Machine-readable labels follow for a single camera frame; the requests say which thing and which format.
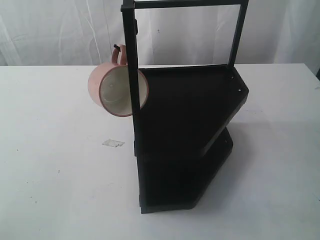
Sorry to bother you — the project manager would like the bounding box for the pink ceramic mug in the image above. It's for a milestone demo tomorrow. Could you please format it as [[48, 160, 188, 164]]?
[[88, 44, 133, 117]]

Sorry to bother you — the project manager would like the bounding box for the black two-tier metal rack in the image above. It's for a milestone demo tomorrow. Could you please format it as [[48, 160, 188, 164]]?
[[120, 0, 249, 214]]

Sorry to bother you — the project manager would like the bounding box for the clear tape piece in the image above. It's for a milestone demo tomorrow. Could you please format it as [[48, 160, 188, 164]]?
[[102, 139, 125, 148]]

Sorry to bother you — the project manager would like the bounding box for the black rack hook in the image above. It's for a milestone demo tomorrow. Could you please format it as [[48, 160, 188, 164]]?
[[113, 44, 121, 52]]

